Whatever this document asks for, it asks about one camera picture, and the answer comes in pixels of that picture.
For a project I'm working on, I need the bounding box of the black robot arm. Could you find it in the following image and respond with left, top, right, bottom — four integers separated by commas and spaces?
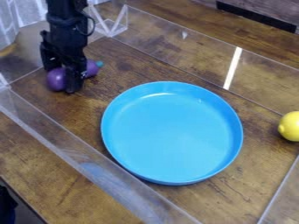
41, 0, 89, 94

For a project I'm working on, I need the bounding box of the yellow lemon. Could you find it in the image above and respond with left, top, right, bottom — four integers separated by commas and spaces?
278, 111, 299, 142

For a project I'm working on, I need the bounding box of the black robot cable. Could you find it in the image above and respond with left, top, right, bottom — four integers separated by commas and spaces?
74, 14, 98, 38

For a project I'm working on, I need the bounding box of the blue round tray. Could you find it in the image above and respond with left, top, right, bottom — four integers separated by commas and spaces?
101, 81, 243, 186

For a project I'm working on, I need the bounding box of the purple toy eggplant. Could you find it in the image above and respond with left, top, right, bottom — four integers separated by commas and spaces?
47, 59, 105, 91

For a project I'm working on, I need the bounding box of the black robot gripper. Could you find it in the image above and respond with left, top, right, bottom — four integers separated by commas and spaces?
41, 14, 89, 94

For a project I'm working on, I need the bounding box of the clear acrylic enclosure wall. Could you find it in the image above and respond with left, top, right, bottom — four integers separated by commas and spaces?
0, 0, 299, 224

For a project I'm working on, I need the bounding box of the white patterned curtain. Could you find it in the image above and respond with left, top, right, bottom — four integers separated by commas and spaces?
0, 0, 47, 51

